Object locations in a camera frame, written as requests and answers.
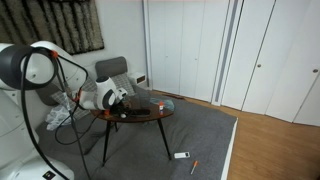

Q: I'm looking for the grey floor mattress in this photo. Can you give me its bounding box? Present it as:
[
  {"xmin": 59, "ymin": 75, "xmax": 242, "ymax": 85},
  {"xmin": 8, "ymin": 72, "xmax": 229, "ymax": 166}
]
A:
[{"xmin": 36, "ymin": 99, "xmax": 237, "ymax": 180}]

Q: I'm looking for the black flat case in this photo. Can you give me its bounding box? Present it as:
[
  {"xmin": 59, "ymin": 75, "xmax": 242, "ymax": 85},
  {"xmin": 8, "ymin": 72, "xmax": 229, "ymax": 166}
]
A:
[{"xmin": 129, "ymin": 109, "xmax": 151, "ymax": 117}]

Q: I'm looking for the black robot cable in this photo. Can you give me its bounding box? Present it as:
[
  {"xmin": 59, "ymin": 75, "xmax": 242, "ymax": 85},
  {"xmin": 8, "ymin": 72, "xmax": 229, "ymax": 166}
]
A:
[{"xmin": 19, "ymin": 46, "xmax": 101, "ymax": 180}]

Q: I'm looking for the white orange glue bottle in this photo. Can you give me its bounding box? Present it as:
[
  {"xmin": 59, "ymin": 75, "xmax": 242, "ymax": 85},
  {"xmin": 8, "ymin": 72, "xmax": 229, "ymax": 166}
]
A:
[{"xmin": 159, "ymin": 101, "xmax": 164, "ymax": 112}]

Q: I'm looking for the grey headboard cushion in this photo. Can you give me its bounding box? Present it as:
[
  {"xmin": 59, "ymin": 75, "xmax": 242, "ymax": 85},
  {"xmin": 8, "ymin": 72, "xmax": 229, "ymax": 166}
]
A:
[{"xmin": 95, "ymin": 56, "xmax": 128, "ymax": 77}]

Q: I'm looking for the shaggy wall rug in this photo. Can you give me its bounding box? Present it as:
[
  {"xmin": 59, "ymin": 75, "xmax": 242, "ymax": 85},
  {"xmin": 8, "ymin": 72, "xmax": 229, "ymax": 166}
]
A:
[{"xmin": 0, "ymin": 0, "xmax": 105, "ymax": 55}]

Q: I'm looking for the round white object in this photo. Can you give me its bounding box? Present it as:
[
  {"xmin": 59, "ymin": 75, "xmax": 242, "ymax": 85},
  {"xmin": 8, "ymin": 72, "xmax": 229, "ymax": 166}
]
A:
[{"xmin": 120, "ymin": 114, "xmax": 127, "ymax": 119}]

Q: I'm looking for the white remote control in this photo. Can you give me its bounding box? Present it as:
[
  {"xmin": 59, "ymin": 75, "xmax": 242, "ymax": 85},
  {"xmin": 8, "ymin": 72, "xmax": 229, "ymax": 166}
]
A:
[{"xmin": 174, "ymin": 152, "xmax": 190, "ymax": 159}]

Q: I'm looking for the round wooden side table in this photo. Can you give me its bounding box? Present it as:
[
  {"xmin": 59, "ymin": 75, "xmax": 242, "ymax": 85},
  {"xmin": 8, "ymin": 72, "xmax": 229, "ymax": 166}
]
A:
[{"xmin": 91, "ymin": 99, "xmax": 174, "ymax": 165}]

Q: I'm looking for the teal crumpled cloth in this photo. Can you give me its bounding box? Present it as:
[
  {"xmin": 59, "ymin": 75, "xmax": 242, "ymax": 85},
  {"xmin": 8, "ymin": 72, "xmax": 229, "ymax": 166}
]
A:
[{"xmin": 150, "ymin": 98, "xmax": 175, "ymax": 111}]

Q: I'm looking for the white plastic bag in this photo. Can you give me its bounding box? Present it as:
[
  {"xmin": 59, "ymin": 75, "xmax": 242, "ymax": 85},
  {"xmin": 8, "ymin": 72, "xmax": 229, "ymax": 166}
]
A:
[{"xmin": 45, "ymin": 105, "xmax": 71, "ymax": 131}]

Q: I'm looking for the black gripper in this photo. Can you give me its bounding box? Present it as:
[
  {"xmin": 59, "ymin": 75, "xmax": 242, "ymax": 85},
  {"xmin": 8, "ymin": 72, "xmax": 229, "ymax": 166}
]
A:
[{"xmin": 110, "ymin": 102, "xmax": 130, "ymax": 117}]

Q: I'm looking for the patterned grey pillow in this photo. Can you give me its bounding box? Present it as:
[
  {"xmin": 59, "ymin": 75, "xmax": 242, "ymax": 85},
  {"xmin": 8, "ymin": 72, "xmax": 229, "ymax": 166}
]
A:
[{"xmin": 52, "ymin": 73, "xmax": 135, "ymax": 118}]

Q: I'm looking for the white bedside unit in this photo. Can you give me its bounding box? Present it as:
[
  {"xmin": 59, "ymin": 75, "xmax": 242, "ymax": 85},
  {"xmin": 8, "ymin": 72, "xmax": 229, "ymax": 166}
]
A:
[{"xmin": 128, "ymin": 72, "xmax": 147, "ymax": 87}]

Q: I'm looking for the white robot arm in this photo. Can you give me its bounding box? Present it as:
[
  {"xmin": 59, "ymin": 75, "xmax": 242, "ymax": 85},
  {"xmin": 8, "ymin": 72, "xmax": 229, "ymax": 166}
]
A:
[{"xmin": 0, "ymin": 41, "xmax": 88, "ymax": 180}]

